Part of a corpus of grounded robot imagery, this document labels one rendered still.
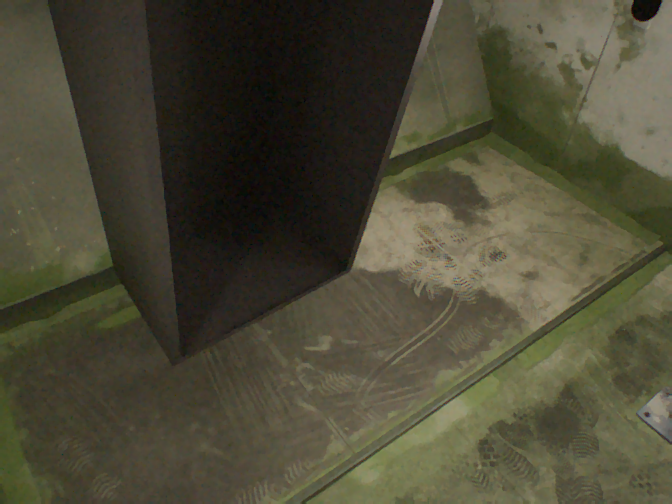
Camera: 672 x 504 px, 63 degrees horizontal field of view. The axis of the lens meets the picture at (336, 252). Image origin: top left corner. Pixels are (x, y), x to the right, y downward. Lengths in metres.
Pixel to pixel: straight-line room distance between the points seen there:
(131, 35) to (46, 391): 1.52
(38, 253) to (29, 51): 0.70
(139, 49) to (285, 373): 1.39
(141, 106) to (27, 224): 1.42
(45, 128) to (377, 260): 1.36
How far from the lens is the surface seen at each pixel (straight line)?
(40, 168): 2.22
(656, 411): 2.28
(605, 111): 2.88
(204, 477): 1.81
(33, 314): 2.29
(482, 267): 2.43
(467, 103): 3.14
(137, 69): 0.81
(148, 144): 0.89
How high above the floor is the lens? 1.67
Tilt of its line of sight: 43 degrees down
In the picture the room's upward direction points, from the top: 4 degrees clockwise
